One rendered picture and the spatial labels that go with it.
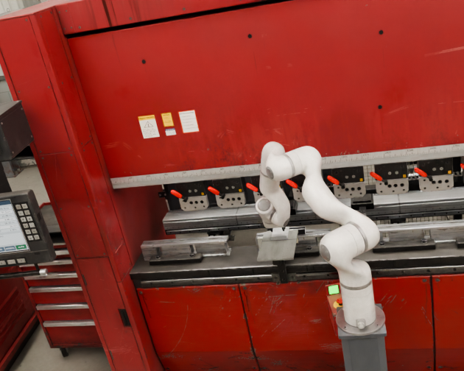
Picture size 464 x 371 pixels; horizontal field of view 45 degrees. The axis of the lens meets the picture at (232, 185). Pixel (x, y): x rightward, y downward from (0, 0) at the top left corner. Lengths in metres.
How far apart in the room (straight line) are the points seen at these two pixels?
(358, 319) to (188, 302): 1.22
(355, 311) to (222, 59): 1.25
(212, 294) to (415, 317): 1.06
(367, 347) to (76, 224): 1.56
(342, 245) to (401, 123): 0.84
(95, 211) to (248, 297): 0.92
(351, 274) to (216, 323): 1.29
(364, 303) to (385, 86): 0.98
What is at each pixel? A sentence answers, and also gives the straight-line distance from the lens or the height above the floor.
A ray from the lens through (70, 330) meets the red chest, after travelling 4.03.
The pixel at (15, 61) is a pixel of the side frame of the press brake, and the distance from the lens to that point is 2.78.
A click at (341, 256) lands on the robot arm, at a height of 1.36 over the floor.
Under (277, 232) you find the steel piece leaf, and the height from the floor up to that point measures 1.00.
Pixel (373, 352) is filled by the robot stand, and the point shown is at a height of 0.90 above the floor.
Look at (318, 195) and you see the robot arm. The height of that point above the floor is 1.51.
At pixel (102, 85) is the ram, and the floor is 1.90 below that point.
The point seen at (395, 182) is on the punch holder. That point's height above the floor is 1.24.
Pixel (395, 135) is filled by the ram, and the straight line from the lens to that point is 2.70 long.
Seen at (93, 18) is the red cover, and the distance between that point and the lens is 2.77.
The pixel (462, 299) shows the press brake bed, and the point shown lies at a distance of 3.05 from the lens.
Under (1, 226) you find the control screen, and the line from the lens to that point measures 2.76.
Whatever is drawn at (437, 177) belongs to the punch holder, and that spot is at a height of 1.25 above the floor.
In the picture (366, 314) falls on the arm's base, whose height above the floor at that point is 1.06.
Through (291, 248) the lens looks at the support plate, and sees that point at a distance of 2.81.
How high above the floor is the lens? 2.47
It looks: 24 degrees down
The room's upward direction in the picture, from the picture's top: 12 degrees counter-clockwise
